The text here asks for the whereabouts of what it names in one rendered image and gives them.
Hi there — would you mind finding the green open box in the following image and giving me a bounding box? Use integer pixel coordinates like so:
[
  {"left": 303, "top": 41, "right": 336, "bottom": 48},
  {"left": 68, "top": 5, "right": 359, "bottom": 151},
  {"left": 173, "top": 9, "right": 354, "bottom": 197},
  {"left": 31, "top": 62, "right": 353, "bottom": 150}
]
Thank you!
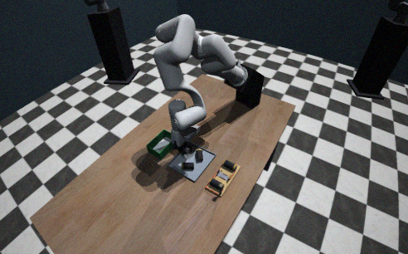
[{"left": 146, "top": 129, "right": 173, "bottom": 160}]

